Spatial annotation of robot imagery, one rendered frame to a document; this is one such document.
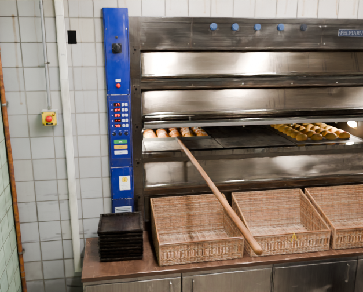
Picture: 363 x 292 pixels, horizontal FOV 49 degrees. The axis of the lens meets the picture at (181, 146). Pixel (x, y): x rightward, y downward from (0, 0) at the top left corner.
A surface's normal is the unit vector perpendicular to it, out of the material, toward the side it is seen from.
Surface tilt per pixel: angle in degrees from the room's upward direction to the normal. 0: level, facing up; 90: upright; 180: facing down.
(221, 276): 91
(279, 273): 90
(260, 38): 90
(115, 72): 90
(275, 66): 70
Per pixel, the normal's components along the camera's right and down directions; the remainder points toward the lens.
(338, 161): 0.16, -0.10
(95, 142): 0.17, 0.25
